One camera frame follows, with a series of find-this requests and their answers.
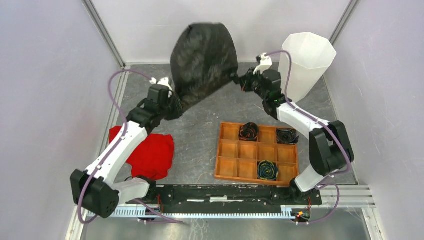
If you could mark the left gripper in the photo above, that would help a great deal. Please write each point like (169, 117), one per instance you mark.
(178, 111)

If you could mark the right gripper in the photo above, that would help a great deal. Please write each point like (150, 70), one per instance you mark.
(245, 80)

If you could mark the black trash bag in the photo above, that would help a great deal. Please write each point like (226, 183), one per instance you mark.
(203, 60)

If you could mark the white trash bin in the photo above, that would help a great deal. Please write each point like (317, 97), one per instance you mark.
(311, 56)

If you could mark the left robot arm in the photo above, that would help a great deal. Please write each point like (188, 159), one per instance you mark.
(94, 189)

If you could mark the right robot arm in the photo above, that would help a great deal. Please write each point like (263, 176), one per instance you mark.
(330, 150)

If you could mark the rolled sock orange stripes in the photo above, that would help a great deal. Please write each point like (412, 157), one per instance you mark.
(249, 132)

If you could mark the red cloth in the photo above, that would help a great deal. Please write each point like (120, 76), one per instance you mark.
(153, 158)

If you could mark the rolled sock dark green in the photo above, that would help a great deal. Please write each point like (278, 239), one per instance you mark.
(287, 136)

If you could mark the wooden compartment tray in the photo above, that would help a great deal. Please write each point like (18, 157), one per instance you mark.
(237, 160)

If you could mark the rolled sock yellow blue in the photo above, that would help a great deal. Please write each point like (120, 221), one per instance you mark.
(267, 170)

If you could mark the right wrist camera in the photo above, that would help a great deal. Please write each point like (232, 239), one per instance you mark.
(264, 62)

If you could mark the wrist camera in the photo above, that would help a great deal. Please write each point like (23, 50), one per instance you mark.
(165, 81)
(264, 62)

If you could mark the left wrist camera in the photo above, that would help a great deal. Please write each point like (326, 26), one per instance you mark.
(165, 81)

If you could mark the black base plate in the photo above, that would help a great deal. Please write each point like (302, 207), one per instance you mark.
(226, 199)

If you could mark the white slotted cable duct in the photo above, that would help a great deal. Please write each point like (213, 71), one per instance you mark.
(142, 212)

